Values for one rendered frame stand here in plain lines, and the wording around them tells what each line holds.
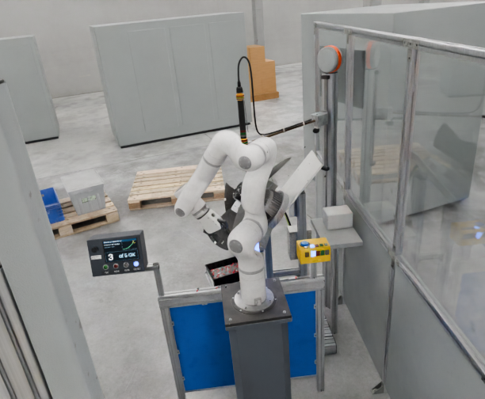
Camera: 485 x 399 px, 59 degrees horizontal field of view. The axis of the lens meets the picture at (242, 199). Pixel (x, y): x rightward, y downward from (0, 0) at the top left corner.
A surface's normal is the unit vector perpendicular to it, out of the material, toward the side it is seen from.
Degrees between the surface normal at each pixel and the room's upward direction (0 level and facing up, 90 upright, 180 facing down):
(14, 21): 90
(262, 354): 90
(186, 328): 90
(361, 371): 0
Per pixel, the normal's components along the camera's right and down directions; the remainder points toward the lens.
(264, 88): 0.38, 0.36
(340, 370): -0.08, -0.90
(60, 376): 0.08, 0.42
